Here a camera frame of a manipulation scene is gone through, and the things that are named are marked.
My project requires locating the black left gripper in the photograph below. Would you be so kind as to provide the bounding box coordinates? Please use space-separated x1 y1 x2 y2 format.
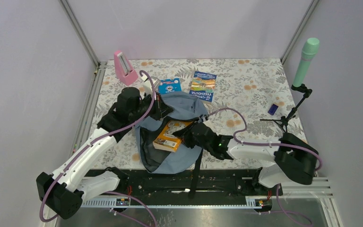
130 90 174 122

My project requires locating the blue round package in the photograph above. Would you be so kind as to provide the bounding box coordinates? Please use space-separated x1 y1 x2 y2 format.
158 78 182 95

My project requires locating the blue student backpack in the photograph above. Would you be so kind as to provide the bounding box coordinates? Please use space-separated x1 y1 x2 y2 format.
135 91 210 200

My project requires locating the orange book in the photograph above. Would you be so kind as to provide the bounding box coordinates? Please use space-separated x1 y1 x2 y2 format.
152 120 192 152

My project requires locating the blue treehouse book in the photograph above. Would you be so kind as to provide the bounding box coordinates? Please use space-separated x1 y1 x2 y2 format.
189 71 217 104

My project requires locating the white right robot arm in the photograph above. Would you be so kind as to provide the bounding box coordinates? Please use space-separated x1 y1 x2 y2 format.
173 122 321 195

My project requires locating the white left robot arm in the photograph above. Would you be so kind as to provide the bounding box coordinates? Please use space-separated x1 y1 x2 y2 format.
36 87 174 222

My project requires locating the pink metronome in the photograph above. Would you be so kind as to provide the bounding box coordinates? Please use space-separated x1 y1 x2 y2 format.
114 51 139 86

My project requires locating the floral tablecloth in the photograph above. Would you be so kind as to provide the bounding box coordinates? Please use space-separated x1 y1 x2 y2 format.
90 58 295 170

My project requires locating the purple toy brick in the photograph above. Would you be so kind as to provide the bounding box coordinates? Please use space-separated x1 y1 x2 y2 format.
268 104 279 115

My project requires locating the black tripod stand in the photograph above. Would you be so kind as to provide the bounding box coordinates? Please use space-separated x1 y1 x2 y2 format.
259 84 313 135

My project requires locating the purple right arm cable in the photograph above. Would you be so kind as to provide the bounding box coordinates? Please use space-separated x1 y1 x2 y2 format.
197 107 323 227

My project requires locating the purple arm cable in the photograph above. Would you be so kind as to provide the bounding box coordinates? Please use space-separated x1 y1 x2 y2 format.
197 107 323 227
39 70 159 227

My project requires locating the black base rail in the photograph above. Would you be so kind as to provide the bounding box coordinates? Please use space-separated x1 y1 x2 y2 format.
106 167 283 208

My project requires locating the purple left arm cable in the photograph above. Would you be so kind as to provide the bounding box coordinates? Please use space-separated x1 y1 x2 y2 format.
39 70 159 227

